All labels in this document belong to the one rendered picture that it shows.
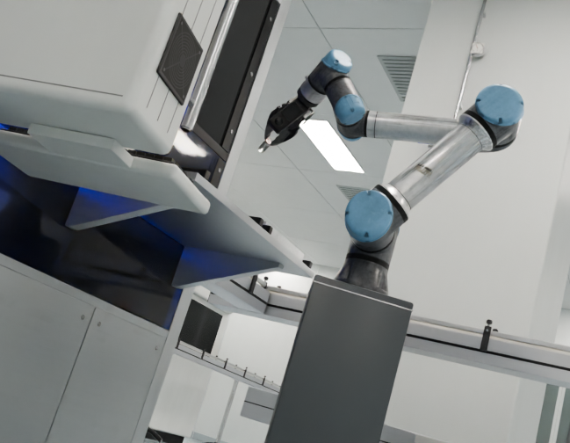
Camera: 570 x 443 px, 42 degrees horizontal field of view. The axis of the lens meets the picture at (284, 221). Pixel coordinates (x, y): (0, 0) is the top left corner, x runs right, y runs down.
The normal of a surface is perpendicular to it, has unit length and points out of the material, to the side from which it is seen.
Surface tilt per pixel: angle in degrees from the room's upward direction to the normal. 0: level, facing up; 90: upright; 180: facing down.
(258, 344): 90
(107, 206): 90
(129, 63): 90
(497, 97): 84
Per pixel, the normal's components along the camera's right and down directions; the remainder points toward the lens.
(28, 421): 0.87, 0.13
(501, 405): -0.40, -0.37
